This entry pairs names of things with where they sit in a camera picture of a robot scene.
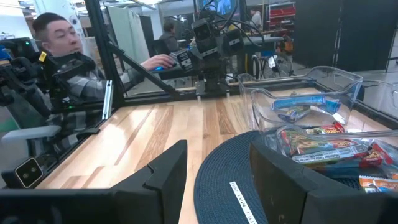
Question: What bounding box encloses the clear plastic bin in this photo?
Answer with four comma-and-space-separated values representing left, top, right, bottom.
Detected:
238, 65, 364, 133
262, 79, 398, 187

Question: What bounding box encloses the person's hand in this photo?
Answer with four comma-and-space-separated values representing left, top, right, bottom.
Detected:
140, 54, 175, 71

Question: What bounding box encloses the grey table-level camera box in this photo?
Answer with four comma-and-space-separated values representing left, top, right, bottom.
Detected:
1, 156, 45, 190

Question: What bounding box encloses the round dark blue placemat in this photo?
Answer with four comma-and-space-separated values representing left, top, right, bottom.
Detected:
193, 129, 361, 224

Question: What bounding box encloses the black cabinet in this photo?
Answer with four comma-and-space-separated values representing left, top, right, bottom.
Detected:
294, 0, 398, 73

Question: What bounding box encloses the dark grey desk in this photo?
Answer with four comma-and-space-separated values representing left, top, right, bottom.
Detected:
126, 60, 200, 94

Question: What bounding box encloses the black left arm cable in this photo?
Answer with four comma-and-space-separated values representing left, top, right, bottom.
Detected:
198, 0, 266, 47

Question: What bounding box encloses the orange tan granola bar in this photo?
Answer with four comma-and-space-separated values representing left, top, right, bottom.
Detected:
358, 175, 398, 194

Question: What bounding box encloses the person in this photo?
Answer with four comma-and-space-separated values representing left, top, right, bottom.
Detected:
157, 20, 182, 54
30, 11, 175, 103
248, 7, 264, 31

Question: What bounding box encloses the wall mounted screen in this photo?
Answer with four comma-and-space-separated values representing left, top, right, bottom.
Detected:
198, 0, 241, 16

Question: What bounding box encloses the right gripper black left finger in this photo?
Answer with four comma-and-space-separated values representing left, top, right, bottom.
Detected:
111, 139, 188, 224

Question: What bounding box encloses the white label strip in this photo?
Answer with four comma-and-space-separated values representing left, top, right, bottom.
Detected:
229, 181, 259, 224

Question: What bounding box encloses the green purple granola bar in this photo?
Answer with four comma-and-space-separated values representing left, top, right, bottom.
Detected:
291, 143, 386, 166

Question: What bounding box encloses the red shelf unit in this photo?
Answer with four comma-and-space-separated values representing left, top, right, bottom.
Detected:
267, 2, 297, 29

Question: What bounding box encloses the silver metal bracket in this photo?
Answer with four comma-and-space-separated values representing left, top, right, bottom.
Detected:
101, 79, 114, 121

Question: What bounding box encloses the grey chair armrest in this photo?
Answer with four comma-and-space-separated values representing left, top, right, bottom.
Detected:
1, 125, 62, 147

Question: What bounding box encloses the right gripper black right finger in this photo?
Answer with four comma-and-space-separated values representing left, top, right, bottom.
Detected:
248, 136, 312, 224

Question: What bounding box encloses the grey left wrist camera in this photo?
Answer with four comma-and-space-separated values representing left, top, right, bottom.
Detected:
191, 17, 219, 50

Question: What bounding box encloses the green red granola bar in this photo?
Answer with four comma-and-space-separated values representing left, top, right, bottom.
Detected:
305, 121, 346, 136
278, 128, 359, 157

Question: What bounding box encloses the white board panel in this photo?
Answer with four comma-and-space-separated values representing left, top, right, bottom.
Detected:
107, 5, 150, 65

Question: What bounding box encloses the light blue granola bar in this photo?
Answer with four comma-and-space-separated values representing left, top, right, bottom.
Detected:
310, 98, 347, 126
310, 161, 388, 180
271, 94, 327, 112

